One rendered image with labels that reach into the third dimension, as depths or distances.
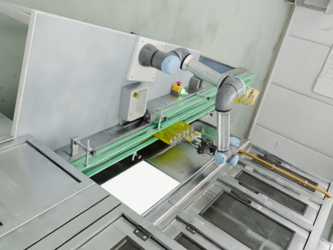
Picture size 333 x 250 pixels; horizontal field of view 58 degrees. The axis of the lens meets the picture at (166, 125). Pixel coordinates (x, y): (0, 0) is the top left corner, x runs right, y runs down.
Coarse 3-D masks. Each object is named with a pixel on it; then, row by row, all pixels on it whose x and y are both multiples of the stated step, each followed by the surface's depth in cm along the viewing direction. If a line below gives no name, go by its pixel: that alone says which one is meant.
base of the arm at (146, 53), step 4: (148, 44) 189; (144, 48) 187; (148, 48) 187; (152, 48) 187; (156, 48) 189; (140, 52) 187; (144, 52) 186; (148, 52) 186; (152, 52) 186; (156, 52) 185; (140, 56) 187; (144, 56) 186; (148, 56) 186; (152, 56) 185; (140, 60) 189; (144, 60) 188; (148, 60) 187; (152, 60) 185; (140, 64) 193; (144, 64) 192; (148, 64) 190
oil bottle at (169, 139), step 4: (156, 132) 213; (160, 132) 211; (164, 132) 212; (156, 136) 214; (160, 136) 212; (164, 136) 210; (168, 136) 208; (172, 136) 209; (164, 140) 211; (168, 140) 208; (172, 140) 207; (172, 144) 209
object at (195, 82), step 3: (192, 78) 261; (195, 78) 261; (198, 78) 262; (192, 81) 262; (195, 81) 260; (198, 81) 259; (201, 81) 263; (189, 84) 265; (192, 84) 263; (195, 84) 261; (198, 84) 261; (201, 84) 266; (195, 87) 262; (198, 87) 264
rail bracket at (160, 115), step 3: (162, 108) 203; (153, 111) 208; (156, 111) 209; (162, 111) 204; (153, 114) 208; (156, 114) 207; (159, 114) 205; (162, 114) 206; (159, 117) 206; (162, 117) 205; (165, 117) 203; (159, 120) 208; (165, 120) 204; (159, 123) 208; (159, 126) 210; (159, 129) 210
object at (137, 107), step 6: (138, 90) 192; (144, 90) 202; (144, 96) 204; (132, 102) 205; (138, 102) 209; (144, 102) 206; (132, 108) 208; (138, 108) 210; (144, 108) 208; (132, 114) 206; (138, 114) 208; (132, 120) 201
